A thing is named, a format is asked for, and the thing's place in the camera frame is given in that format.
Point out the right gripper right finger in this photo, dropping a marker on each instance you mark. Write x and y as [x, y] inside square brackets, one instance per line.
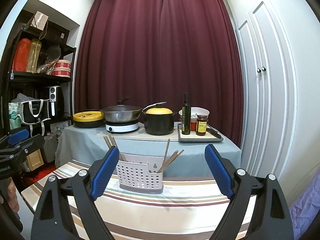
[271, 217]

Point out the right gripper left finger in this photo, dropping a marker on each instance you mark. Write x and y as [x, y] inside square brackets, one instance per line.
[53, 218]

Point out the wooden box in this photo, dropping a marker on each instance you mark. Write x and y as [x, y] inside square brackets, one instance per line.
[35, 160]

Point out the wooden chopstick four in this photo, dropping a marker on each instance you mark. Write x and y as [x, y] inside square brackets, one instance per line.
[179, 153]

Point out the brown paper bag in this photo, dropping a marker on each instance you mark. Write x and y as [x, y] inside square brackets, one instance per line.
[38, 21]

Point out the wooden chopstick two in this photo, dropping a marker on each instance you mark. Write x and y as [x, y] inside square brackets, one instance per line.
[106, 139]

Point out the sauce jar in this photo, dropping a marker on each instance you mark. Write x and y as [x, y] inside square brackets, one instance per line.
[201, 125]

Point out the white perforated utensil holder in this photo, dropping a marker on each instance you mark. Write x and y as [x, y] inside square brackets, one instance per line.
[138, 173]

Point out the wooden chopstick three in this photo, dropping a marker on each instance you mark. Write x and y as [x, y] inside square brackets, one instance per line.
[166, 150]

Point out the olive oil bottle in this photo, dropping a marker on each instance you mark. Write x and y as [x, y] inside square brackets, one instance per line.
[186, 115]

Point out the white bowl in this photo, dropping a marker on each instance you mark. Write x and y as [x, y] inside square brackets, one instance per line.
[196, 111]

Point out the wooden chopstick ten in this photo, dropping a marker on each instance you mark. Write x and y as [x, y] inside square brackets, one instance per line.
[167, 162]

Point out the white cabinet doors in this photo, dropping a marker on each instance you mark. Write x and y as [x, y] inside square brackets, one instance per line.
[270, 97]

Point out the grey tray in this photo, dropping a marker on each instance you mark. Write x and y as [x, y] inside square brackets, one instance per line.
[192, 137]

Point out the white induction cooker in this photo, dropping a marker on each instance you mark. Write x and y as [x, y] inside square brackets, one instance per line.
[125, 127]

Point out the black knife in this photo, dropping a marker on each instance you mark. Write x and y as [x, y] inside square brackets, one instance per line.
[214, 133]

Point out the black air fryer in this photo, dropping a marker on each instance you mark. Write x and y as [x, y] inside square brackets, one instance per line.
[56, 103]

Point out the black metal shelf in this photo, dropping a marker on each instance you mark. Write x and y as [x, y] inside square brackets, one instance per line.
[35, 85]

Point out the red striped round tins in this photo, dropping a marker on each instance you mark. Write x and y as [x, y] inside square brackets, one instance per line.
[62, 68]

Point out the steel wok with lid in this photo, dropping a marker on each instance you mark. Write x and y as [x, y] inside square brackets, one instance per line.
[122, 113]

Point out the red package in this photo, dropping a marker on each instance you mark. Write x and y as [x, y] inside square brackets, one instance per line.
[21, 55]

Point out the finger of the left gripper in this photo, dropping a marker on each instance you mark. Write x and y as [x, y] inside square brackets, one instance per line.
[22, 148]
[13, 139]

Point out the green snack packet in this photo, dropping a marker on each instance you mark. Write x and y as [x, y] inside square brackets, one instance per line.
[14, 118]

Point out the wooden chopstick one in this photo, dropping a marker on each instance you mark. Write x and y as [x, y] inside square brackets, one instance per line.
[110, 141]

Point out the gold package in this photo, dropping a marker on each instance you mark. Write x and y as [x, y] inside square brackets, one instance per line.
[33, 55]

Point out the maroon curtain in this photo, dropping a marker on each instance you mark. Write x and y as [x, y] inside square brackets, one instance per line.
[158, 50]

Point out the black pot yellow lid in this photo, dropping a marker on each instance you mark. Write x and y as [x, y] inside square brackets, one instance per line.
[158, 120]

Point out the grey-blue tablecloth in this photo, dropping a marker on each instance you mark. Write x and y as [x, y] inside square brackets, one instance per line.
[86, 145]

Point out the black white tote bag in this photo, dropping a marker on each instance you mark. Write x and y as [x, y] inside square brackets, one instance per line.
[33, 112]

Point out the striped tablecloth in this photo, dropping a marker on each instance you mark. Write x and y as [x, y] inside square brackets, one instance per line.
[187, 209]

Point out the yellow lidded electric griddle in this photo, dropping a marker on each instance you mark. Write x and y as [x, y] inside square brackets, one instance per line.
[88, 119]

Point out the left hand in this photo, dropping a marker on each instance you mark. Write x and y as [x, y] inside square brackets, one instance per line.
[9, 191]

